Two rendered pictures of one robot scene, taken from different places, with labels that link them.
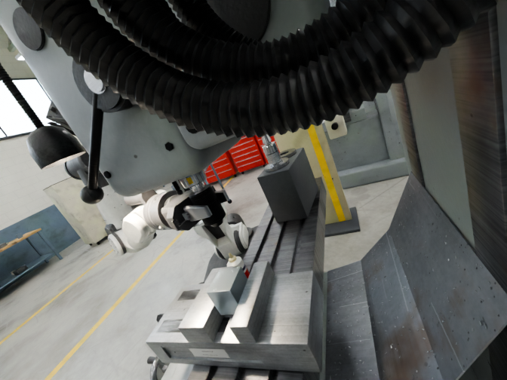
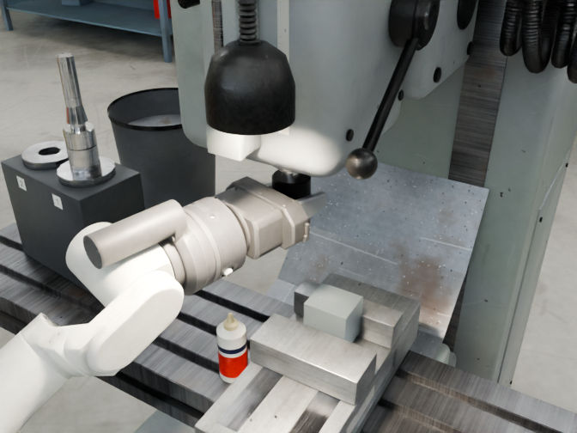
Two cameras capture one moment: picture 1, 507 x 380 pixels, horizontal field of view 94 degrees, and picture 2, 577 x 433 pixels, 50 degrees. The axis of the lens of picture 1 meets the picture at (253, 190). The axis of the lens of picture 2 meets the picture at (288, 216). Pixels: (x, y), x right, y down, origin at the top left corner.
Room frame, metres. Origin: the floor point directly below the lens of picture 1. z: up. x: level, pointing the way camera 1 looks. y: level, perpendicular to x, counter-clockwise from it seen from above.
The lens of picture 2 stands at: (0.39, 0.75, 1.60)
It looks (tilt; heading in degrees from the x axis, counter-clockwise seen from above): 31 degrees down; 275
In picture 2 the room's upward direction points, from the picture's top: straight up
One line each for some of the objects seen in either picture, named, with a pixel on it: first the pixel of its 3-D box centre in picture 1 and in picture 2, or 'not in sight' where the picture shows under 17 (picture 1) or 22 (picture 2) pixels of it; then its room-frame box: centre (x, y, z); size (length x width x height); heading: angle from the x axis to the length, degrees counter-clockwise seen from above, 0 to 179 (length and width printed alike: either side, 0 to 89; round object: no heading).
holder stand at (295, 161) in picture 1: (290, 182); (77, 211); (0.83, -0.14, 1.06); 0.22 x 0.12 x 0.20; 147
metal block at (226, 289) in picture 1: (230, 290); (332, 318); (0.38, 0.12, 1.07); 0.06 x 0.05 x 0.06; 154
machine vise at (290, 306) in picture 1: (230, 311); (320, 364); (0.39, 0.15, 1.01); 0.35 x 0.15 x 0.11; 64
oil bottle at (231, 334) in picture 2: (238, 269); (232, 344); (0.52, 0.12, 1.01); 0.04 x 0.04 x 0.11
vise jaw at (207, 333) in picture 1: (213, 300); (312, 356); (0.41, 0.17, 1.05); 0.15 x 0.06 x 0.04; 154
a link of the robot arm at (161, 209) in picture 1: (181, 209); (233, 228); (0.50, 0.16, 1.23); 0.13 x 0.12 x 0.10; 139
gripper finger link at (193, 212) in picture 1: (196, 213); (309, 209); (0.42, 0.11, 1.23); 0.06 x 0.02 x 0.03; 49
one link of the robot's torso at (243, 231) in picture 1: (231, 240); not in sight; (1.34, 0.26, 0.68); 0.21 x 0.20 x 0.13; 173
